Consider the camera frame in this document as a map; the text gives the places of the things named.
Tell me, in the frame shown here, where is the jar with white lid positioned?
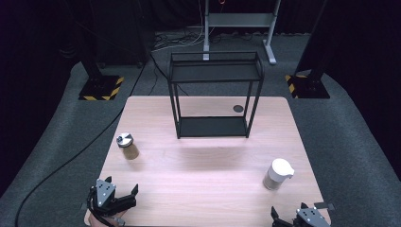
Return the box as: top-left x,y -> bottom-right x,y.
262,158 -> 295,191

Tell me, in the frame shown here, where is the thin black floor cable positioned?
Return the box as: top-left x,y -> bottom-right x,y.
147,53 -> 190,96

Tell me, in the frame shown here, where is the bundle of floor cables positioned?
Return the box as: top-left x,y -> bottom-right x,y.
151,29 -> 206,53

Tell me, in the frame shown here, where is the grey metal stand frame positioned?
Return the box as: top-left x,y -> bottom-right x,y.
201,0 -> 283,65

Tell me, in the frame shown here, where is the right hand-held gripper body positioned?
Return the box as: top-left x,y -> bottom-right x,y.
292,206 -> 332,227

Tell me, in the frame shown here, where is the black stand with striped base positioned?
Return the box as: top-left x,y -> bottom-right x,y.
285,0 -> 331,99
74,0 -> 125,102

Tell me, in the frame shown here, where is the dark wheeled cabinet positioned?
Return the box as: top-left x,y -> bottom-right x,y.
94,0 -> 150,69

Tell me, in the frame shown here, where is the grey tape strip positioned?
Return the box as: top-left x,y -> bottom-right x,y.
315,202 -> 336,211

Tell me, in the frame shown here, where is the glass jar with silver lid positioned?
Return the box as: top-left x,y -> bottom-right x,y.
115,132 -> 140,161

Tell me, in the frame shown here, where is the person's left hand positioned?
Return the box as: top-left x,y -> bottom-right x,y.
88,211 -> 127,227

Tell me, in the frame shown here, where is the thick black floor cable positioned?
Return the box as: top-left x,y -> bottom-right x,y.
13,51 -> 154,227

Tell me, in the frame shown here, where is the black metal two-tier shelf rack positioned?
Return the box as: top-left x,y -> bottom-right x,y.
167,51 -> 265,140

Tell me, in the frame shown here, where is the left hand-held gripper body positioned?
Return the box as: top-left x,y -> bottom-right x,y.
87,178 -> 118,218

